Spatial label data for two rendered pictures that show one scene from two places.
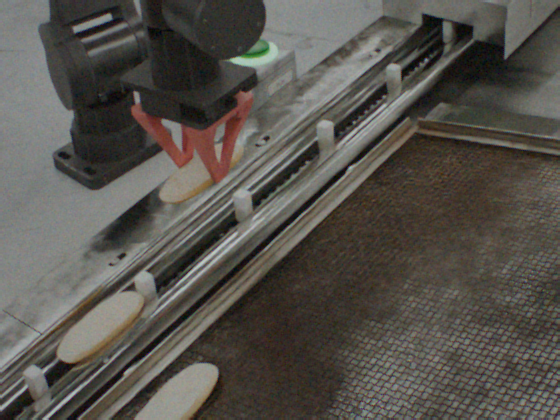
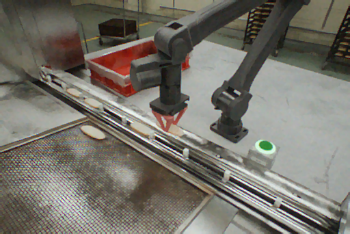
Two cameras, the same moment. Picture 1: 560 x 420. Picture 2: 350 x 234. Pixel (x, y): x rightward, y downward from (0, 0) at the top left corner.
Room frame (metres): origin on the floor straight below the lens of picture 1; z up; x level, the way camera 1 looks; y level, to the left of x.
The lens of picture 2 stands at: (0.71, -0.46, 1.35)
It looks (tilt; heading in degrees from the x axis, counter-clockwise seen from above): 36 degrees down; 89
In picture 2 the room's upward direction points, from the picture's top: straight up
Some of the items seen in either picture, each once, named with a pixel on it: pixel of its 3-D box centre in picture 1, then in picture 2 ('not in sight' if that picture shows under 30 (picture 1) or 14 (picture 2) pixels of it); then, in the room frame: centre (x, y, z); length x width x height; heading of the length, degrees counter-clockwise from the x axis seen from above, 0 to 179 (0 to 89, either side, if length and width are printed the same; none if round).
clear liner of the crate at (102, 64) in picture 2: not in sight; (141, 63); (0.57, 0.70, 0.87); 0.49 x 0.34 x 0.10; 46
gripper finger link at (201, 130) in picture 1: (201, 129); (168, 116); (0.71, 0.06, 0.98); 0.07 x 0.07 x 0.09; 50
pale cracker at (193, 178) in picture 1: (202, 168); (169, 126); (0.71, 0.07, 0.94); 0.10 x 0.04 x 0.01; 140
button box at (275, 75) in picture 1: (259, 95); (260, 160); (0.99, 0.01, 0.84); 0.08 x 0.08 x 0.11; 50
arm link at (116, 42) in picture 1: (107, 69); (230, 106); (0.91, 0.17, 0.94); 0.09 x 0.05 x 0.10; 28
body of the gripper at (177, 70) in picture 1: (183, 54); (169, 93); (0.71, 0.07, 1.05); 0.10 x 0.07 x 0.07; 50
